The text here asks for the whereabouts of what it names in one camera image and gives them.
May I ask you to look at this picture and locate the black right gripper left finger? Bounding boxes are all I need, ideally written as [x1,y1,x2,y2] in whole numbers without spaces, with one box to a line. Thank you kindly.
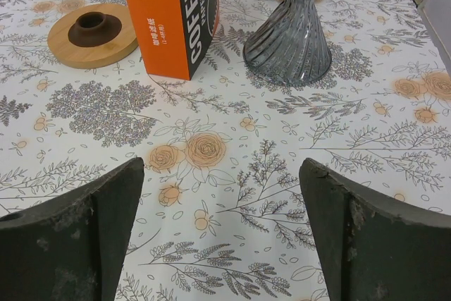
[1,158,144,300]

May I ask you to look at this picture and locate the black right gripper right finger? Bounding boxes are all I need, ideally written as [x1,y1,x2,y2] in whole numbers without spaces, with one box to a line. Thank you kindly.
[299,158,450,300]

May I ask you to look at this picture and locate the round wooden dripper stand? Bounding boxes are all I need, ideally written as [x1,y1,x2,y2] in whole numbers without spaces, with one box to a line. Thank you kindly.
[47,3,138,69]

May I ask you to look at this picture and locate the grey ribbed glass dripper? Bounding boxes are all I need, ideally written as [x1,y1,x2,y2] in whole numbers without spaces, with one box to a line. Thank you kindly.
[243,0,332,87]

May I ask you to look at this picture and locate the orange coffee filter box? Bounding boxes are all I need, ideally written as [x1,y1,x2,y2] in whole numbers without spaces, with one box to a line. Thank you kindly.
[126,0,219,80]

